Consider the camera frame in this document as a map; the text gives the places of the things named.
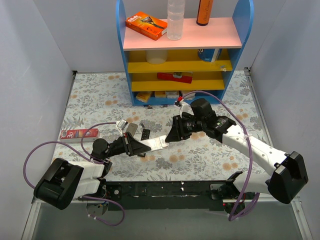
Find white remote control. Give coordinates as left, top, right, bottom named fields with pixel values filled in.
left=140, top=135, right=170, bottom=152

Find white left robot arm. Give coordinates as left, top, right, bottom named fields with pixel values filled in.
left=33, top=132, right=152, bottom=210

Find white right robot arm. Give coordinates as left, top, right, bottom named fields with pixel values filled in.
left=165, top=97, right=309, bottom=204

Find grey remote control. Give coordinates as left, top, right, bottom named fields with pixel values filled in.
left=125, top=123, right=138, bottom=136

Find red toothpaste box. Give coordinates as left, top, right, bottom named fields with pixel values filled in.
left=59, top=128, right=100, bottom=143

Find white tissue pack right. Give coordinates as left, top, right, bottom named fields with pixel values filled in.
left=180, top=90, right=196, bottom=101

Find white tissue pack middle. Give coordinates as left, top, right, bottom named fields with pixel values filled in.
left=165, top=91, right=180, bottom=99

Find red flat box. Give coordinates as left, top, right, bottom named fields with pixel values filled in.
left=156, top=72, right=193, bottom=84

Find yellow tissue pack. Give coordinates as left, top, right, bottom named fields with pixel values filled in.
left=135, top=91, right=153, bottom=103

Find blue shelf unit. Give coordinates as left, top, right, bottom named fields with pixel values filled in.
left=115, top=0, right=254, bottom=106

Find blue white can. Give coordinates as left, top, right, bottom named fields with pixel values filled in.
left=197, top=48, right=222, bottom=63

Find white plastic cup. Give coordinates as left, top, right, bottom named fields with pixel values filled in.
left=145, top=50, right=168, bottom=65

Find orange razor box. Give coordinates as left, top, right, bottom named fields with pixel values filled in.
left=125, top=11, right=168, bottom=41

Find orange cologne bottle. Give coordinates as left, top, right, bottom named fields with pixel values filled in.
left=196, top=0, right=214, bottom=26

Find clear plastic bottle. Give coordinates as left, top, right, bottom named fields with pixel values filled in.
left=167, top=0, right=186, bottom=41

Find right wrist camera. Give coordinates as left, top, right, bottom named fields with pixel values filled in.
left=173, top=96, right=191, bottom=118

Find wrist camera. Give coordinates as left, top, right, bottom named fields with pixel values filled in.
left=173, top=96, right=191, bottom=118
left=115, top=119, right=128, bottom=136

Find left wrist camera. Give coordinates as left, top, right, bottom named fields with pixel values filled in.
left=115, top=119, right=128, bottom=136

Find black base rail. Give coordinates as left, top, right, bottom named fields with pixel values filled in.
left=106, top=180, right=240, bottom=211

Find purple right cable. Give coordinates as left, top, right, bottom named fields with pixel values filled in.
left=178, top=90, right=260, bottom=222

